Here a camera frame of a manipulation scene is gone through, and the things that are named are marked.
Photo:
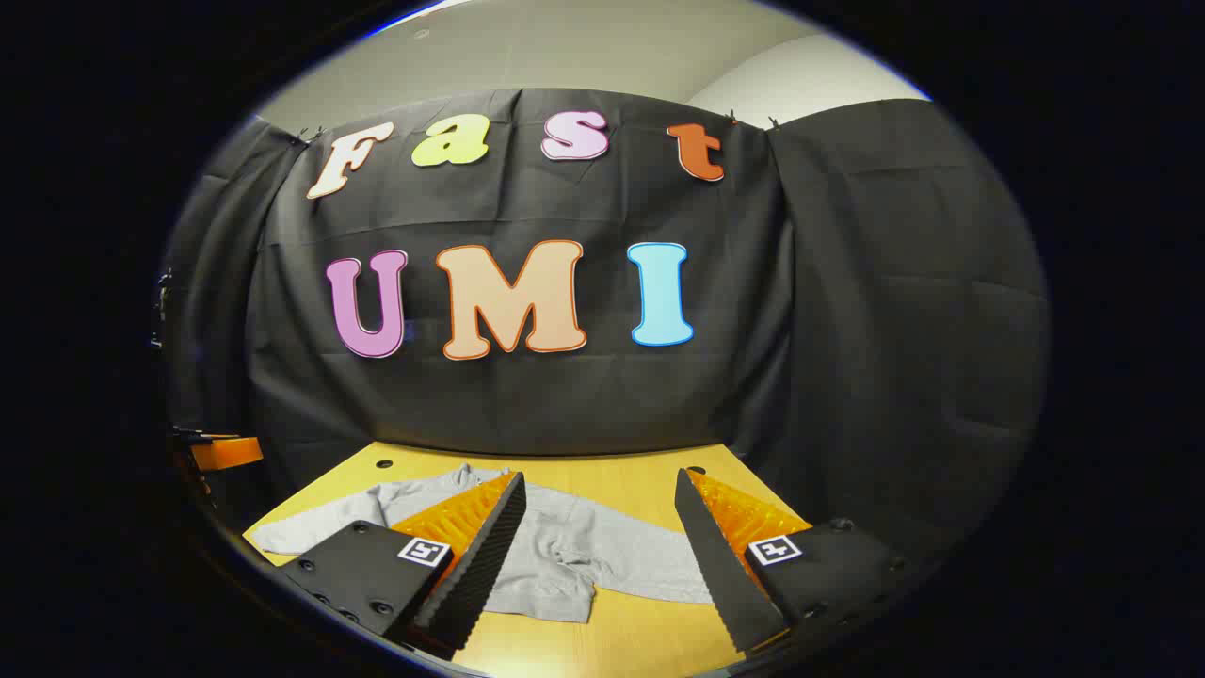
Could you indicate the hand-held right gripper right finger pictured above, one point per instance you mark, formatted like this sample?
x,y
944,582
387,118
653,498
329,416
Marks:
x,y
720,574

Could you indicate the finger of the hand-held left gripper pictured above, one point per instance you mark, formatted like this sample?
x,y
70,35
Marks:
x,y
226,453

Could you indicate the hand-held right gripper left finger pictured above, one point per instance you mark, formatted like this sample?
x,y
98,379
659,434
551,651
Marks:
x,y
480,574

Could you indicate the grey sweatshirt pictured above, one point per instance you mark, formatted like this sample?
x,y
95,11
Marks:
x,y
565,546

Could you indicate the black backdrop cloth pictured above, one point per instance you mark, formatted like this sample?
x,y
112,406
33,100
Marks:
x,y
527,405

